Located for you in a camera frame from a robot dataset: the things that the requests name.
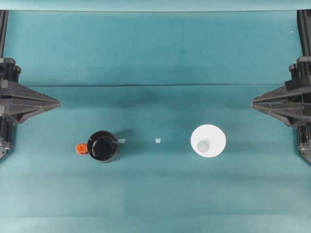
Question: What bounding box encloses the black cup holder red handle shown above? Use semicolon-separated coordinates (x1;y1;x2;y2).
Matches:
75;130;120;165

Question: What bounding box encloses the blue-green table cloth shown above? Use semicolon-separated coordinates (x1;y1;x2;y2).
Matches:
0;9;311;233

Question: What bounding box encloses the black frame rail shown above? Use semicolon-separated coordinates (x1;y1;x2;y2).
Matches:
296;9;311;58
0;9;9;59

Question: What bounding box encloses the white paper cup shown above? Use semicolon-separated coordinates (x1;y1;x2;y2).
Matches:
190;124;227;159

